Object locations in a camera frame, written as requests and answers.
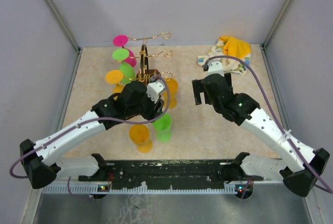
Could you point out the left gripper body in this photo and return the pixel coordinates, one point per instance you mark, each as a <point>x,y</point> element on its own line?
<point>146,109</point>

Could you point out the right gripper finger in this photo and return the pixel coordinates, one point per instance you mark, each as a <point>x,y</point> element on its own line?
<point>228,78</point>
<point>198,88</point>

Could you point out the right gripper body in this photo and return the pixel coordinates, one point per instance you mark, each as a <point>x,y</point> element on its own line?
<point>217,105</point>

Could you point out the orange wine glass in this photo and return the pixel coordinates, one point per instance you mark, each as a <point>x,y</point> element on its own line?
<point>115,77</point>
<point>173,87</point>
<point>140,136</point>

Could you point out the green wine glass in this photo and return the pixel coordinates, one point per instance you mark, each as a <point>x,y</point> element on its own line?
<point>162,128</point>
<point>127,70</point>

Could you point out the orange wine glass front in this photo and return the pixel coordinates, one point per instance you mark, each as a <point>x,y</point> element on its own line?
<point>140,136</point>

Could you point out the green wine glass front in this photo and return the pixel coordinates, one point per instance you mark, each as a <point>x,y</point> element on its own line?
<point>162,128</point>

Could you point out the pink wine glass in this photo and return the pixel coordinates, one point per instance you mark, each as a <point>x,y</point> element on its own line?
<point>120,41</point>

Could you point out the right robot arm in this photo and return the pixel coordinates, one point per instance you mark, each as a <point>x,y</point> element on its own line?
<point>296,163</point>

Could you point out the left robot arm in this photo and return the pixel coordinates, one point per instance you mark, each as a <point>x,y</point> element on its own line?
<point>43,160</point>

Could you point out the gold wine glass rack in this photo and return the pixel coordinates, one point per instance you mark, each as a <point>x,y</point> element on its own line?
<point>145,73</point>

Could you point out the yellow patterned cloth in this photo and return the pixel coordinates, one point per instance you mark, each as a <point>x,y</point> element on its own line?
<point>230,46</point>

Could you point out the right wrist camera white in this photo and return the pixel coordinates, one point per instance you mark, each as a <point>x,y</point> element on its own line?
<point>214,67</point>

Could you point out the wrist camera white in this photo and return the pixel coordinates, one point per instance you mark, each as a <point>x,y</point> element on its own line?
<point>214,67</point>
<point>154,90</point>

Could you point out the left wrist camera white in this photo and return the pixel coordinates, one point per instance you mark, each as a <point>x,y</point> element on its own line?
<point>154,90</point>

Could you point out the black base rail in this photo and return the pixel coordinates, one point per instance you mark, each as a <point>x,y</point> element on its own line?
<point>173,175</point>

